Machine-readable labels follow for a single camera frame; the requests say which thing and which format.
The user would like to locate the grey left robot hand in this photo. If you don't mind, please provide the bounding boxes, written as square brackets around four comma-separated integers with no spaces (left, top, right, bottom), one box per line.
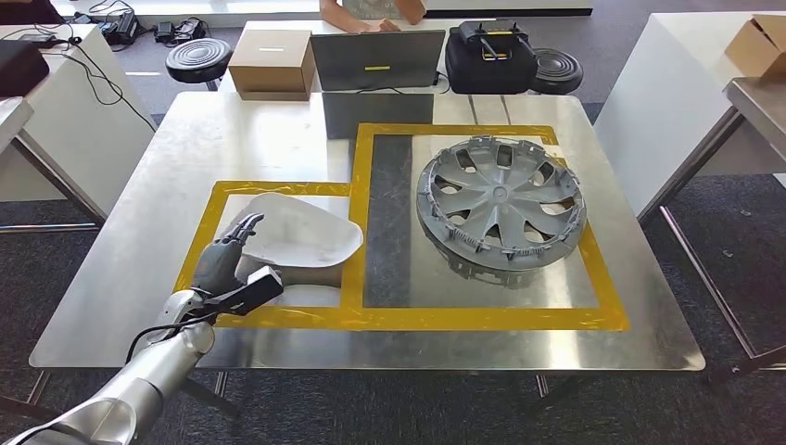
[191,211,266,295]

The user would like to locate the white curved plastic panel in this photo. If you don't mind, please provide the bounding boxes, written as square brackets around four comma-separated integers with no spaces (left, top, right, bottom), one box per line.
[235,192,364,272]

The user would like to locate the steel workbench table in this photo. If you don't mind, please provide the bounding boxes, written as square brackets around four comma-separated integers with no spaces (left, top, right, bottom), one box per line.
[24,92,706,420]

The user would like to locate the brown cardboard box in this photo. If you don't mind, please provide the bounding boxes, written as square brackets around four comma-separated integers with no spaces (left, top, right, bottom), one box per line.
[228,29,317,102]
[724,13,786,80]

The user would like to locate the black round stool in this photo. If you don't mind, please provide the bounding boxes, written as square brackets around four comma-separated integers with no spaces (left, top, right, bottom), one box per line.
[530,47,585,95]
[164,37,234,92]

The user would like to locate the yellow bench tape outline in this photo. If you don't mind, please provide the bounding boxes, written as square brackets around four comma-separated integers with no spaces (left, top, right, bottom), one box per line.
[173,122,630,334]

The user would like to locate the black power adapter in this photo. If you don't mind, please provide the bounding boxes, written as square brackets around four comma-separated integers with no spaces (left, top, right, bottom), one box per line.
[97,10,141,47]
[153,17,209,45]

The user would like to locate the grey laptop yellow label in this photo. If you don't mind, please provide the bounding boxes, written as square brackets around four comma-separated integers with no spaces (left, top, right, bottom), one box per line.
[310,29,447,94]

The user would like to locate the black hard case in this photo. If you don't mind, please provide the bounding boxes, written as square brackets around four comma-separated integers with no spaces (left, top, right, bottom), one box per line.
[0,39,50,98]

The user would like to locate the grey wheel hubcap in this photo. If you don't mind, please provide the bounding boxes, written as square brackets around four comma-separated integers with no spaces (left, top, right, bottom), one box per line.
[416,135,589,273]

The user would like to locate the person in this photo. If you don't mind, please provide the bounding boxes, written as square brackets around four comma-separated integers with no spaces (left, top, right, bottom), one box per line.
[319,0,428,33]

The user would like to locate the black carry bag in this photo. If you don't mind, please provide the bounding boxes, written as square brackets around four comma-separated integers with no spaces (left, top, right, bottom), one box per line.
[444,19,539,95]

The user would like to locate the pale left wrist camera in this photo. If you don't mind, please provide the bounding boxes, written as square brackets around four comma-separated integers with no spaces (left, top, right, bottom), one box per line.
[202,265,285,317]

